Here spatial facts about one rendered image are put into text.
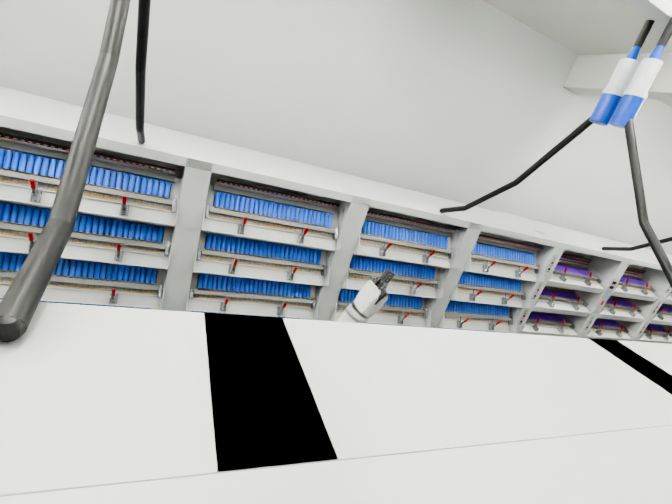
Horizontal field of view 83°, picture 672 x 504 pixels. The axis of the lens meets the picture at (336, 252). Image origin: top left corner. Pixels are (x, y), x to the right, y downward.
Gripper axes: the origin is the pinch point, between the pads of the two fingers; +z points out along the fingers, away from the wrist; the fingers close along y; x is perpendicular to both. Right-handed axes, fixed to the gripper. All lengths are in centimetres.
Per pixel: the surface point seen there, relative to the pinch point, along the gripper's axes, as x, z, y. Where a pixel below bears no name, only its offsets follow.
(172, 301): 45, -67, -47
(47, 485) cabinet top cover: 73, -7, 87
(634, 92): -24, 92, 8
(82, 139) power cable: 86, 2, 50
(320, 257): -3, -19, -56
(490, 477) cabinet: 43, 5, 89
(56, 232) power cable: 82, -5, 62
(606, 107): -26, 88, 1
